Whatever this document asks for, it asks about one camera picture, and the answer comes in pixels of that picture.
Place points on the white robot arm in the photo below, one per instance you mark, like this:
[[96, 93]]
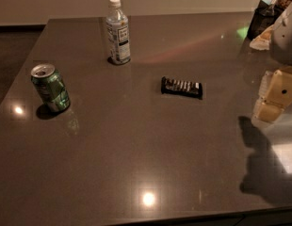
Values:
[[281, 41]]

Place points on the clear plastic water bottle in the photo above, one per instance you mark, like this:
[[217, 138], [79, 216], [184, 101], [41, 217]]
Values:
[[117, 26]]

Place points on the black snack bag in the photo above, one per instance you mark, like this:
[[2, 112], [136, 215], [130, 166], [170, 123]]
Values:
[[264, 16]]

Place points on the green soda can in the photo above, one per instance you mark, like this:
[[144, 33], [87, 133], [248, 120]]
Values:
[[49, 84]]

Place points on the white snack packet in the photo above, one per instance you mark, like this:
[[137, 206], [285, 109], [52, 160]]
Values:
[[262, 41]]

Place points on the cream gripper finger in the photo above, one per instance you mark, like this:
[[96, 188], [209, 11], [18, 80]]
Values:
[[265, 82], [278, 98]]

